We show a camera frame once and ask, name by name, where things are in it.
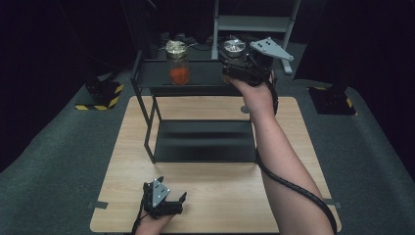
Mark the round grey table cap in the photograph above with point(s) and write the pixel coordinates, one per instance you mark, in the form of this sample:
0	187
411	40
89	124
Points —
244	109

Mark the jar of orange powder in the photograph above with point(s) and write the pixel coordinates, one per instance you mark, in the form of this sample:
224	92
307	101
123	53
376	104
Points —
178	63

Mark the grey metal stand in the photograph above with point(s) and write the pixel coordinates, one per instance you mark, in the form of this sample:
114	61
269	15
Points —
253	24

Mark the jar of brown powder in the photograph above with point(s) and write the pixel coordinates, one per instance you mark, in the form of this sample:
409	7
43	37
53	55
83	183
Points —
234	48

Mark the person's left hand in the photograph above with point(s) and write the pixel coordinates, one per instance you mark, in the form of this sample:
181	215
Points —
151	226

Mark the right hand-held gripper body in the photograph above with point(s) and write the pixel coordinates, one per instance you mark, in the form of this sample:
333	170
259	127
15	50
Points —
261	62

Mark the black yellow striped stand base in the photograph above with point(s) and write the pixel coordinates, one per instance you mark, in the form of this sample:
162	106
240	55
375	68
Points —
101	94
332	99

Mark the grey tape strip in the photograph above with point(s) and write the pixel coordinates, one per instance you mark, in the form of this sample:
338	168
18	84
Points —
333	203
98	205

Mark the black two-tier metal shelf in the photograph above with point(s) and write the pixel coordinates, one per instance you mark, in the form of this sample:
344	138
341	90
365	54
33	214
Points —
202	114

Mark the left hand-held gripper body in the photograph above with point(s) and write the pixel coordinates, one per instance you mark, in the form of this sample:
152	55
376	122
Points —
158	199

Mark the person's right hand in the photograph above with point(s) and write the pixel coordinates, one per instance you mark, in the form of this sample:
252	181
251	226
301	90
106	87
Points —
257	98

